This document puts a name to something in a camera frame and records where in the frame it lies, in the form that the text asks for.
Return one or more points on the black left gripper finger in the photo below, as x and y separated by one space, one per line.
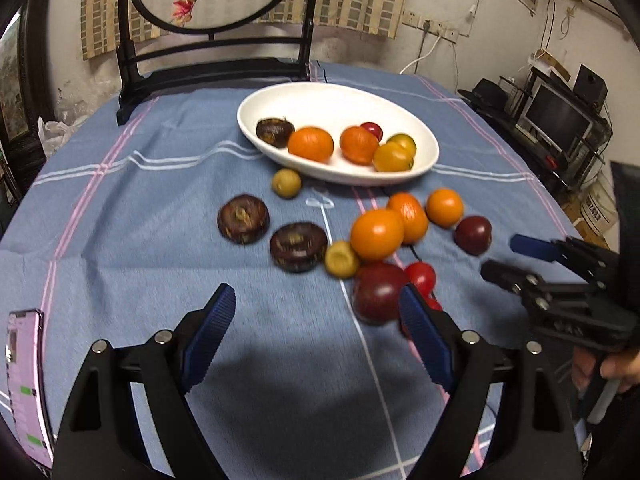
534 435
127 416

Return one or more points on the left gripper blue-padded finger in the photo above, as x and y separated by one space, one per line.
591 262

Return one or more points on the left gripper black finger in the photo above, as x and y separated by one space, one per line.
520 282

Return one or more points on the small dark purple plum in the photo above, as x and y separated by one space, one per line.
473 235

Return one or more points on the red cherry tomato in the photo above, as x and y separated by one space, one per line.
432 303
423 277
374 129

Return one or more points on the small round orange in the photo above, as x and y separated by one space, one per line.
444 207

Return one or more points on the orange mandarin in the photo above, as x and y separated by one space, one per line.
311 143
358 145
412 214

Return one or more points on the large dark red plum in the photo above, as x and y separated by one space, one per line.
375 292

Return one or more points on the large orange fruit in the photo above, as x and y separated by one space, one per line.
377 234

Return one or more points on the yellow-brown longan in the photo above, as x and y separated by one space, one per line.
341 261

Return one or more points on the yellow-orange small tomato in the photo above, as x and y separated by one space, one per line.
392 157

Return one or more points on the dark water chestnut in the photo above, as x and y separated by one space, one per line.
245 219
298 247
275 131

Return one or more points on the small green-brown longan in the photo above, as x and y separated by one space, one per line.
286 183

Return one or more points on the person's hand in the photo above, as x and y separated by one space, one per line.
624 366

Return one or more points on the white plastic bucket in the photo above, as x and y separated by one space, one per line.
598 207

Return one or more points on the smartphone with pink screen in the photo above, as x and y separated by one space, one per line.
24 379

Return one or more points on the black media shelf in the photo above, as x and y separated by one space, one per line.
501 106

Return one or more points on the computer monitor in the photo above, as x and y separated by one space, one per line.
551 117

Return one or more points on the black speaker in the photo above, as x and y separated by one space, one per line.
590 88

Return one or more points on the yellow-green small tomato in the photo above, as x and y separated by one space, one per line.
405 141

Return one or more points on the blue striped tablecloth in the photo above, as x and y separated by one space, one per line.
118 239

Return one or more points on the white oval bowl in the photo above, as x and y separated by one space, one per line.
333 107

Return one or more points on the white plastic bag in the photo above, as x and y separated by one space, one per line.
53 135

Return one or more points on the dark water chestnut in bowl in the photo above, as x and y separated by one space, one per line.
275 131

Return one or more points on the black framed embroidery screen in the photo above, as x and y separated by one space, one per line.
174 44

